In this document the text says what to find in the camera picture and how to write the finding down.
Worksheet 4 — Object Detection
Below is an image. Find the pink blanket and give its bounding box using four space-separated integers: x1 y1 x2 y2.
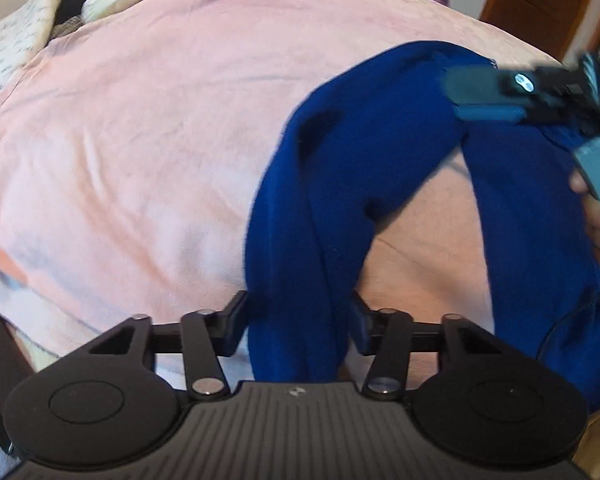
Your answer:
0 0 566 386

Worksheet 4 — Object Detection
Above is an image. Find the white patterned bedding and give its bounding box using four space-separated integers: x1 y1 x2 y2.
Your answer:
0 0 83 117

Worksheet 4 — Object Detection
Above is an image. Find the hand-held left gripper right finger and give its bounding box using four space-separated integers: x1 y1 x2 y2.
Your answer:
350 292 506 402

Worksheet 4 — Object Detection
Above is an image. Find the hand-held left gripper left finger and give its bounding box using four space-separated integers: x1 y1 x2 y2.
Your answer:
87 291 249 402

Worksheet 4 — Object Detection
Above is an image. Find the blue knit garment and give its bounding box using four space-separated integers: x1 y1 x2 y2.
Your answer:
244 40 600 413

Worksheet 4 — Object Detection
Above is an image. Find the brown wooden door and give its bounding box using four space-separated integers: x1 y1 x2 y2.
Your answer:
479 0 600 62

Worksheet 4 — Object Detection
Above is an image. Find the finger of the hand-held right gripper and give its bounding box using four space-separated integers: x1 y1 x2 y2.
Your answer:
442 65 543 107
454 104 536 127

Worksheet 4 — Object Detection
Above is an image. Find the white bed sheet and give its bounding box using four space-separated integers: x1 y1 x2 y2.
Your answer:
0 255 193 392

